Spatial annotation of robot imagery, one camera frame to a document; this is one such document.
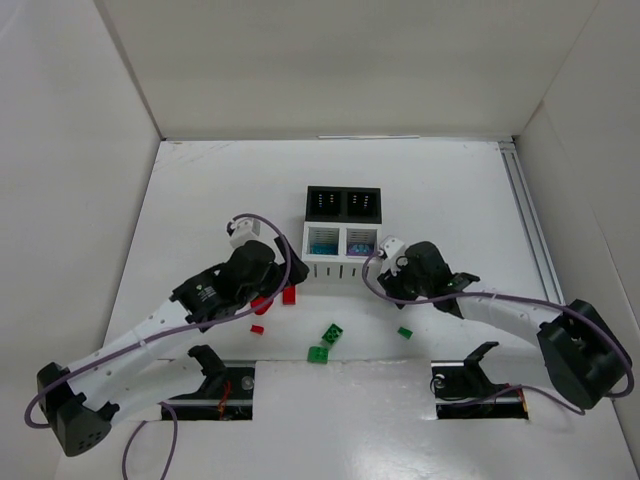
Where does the small green flat lego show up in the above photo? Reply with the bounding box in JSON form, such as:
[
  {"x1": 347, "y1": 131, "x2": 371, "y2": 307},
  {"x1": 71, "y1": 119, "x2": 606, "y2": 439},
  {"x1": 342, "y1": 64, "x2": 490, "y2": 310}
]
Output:
[{"x1": 397, "y1": 327, "x2": 413, "y2": 340}]

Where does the red heart-shaped lego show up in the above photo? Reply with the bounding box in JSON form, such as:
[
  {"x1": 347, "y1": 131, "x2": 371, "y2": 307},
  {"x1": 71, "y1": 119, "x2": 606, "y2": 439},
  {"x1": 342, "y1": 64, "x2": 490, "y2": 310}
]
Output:
[{"x1": 250, "y1": 297, "x2": 273, "y2": 316}]

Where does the red rectangular lego brick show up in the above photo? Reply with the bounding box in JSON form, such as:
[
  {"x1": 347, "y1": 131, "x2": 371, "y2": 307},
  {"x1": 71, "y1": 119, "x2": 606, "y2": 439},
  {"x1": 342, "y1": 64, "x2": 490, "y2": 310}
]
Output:
[{"x1": 282, "y1": 286, "x2": 296, "y2": 306}]

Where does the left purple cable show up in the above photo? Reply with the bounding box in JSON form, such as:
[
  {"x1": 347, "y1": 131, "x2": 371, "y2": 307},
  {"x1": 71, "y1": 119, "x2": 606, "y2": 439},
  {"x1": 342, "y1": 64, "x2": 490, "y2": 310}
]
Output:
[{"x1": 23, "y1": 213, "x2": 292, "y2": 480}]

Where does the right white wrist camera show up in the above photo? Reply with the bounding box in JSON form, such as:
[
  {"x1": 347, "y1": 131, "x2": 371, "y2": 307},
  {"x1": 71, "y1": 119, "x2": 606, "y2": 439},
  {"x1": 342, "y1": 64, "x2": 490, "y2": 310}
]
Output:
[{"x1": 376, "y1": 235, "x2": 407, "y2": 276}]

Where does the teal long lego brick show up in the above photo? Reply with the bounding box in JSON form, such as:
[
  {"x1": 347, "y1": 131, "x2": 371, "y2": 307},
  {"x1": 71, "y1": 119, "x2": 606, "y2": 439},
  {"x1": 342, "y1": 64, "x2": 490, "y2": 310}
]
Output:
[{"x1": 310, "y1": 243, "x2": 338, "y2": 255}]

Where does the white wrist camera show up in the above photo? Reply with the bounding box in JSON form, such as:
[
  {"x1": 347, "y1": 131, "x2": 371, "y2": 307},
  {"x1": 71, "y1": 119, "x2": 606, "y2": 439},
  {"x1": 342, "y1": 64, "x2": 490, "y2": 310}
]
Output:
[
  {"x1": 376, "y1": 235, "x2": 407, "y2": 276},
  {"x1": 226, "y1": 217, "x2": 261, "y2": 248}
]

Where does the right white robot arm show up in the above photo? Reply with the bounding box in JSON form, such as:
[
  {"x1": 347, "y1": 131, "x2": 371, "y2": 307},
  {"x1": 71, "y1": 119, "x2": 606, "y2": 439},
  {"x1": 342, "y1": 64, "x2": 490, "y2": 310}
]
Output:
[{"x1": 371, "y1": 237, "x2": 635, "y2": 411}]

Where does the white two-compartment container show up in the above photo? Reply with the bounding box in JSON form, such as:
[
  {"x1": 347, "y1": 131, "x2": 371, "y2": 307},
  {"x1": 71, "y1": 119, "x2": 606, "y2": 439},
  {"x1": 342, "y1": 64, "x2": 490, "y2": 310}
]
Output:
[{"x1": 301, "y1": 221, "x2": 382, "y2": 284}]

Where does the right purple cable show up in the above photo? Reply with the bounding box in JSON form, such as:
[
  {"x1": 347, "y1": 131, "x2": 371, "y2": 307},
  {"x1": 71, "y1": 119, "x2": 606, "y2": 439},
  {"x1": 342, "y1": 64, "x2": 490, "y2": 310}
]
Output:
[{"x1": 361, "y1": 252, "x2": 636, "y2": 415}]

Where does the purple printed lego in container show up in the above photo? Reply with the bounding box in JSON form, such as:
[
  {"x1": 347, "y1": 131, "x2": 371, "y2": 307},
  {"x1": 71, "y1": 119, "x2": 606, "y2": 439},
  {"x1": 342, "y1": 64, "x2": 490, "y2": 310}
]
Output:
[{"x1": 346, "y1": 243, "x2": 375, "y2": 257}]

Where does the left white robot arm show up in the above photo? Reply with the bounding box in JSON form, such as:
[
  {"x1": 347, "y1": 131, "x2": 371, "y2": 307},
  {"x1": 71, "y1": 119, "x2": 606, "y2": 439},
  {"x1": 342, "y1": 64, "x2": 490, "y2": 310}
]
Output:
[{"x1": 37, "y1": 238, "x2": 309, "y2": 457}]

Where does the dark green lego brick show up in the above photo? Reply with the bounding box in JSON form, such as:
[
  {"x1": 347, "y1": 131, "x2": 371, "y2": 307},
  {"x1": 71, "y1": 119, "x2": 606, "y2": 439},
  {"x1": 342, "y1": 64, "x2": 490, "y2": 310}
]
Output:
[{"x1": 321, "y1": 323, "x2": 344, "y2": 348}]

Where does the purple cable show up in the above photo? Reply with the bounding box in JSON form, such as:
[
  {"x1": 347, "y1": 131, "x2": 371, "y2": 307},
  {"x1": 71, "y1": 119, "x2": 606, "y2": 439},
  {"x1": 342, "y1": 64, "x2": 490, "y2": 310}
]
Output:
[
  {"x1": 23, "y1": 213, "x2": 292, "y2": 480},
  {"x1": 361, "y1": 252, "x2": 636, "y2": 415}
]

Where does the aluminium rail on right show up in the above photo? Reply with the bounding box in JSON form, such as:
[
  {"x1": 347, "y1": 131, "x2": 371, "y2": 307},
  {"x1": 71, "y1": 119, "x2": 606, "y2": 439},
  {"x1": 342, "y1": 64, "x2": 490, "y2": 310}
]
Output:
[{"x1": 498, "y1": 139, "x2": 564, "y2": 303}]

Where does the light green lego brick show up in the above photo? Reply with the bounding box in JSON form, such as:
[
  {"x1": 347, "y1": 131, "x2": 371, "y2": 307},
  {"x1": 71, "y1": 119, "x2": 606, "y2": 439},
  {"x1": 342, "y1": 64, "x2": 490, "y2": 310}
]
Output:
[{"x1": 307, "y1": 345, "x2": 329, "y2": 364}]

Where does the black two-compartment container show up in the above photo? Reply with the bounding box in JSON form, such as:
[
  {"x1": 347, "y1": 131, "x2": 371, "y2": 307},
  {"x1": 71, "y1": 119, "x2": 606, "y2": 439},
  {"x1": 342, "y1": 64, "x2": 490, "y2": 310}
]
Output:
[{"x1": 305, "y1": 186, "x2": 382, "y2": 224}]

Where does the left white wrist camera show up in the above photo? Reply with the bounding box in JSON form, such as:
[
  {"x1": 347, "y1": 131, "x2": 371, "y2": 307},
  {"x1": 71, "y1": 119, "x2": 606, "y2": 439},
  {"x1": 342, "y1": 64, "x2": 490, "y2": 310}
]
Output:
[{"x1": 226, "y1": 217, "x2": 261, "y2": 248}]

